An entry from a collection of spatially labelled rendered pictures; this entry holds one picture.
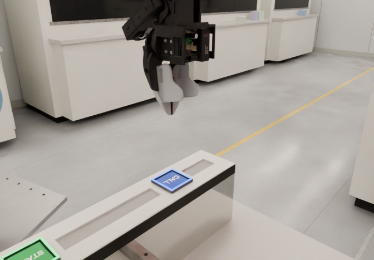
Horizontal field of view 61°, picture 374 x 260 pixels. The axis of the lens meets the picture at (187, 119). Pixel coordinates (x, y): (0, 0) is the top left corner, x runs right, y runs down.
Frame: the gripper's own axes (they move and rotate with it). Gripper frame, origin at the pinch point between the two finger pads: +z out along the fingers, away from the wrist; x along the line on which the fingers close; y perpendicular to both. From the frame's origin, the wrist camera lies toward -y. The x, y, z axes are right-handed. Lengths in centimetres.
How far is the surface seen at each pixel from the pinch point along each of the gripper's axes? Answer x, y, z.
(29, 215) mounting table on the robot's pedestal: -16.4, -29.2, 28.7
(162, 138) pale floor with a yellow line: 153, -170, 111
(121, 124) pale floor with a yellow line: 147, -227, 111
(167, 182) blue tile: -1.1, 0.8, 14.2
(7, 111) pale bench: 50, -256, 76
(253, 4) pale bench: 476, -278, -5
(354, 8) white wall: 770, -197, 8
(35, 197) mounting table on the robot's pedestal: -12.6, -34.8, 28.7
